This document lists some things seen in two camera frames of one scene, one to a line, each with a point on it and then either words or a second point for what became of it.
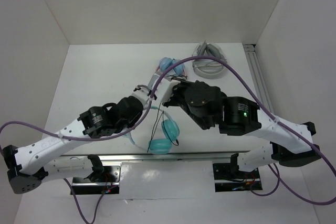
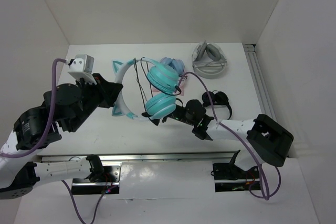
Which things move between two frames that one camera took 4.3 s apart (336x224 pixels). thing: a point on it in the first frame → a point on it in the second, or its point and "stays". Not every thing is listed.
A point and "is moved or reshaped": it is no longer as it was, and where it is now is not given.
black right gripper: [171, 101] → [156, 121]
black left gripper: [135, 119] → [108, 91]
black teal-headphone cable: [155, 129] → [145, 63]
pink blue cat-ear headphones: [166, 62] stays
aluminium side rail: [252, 59] stays
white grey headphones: [206, 68] stays
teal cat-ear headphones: [171, 131] is moved or reshaped
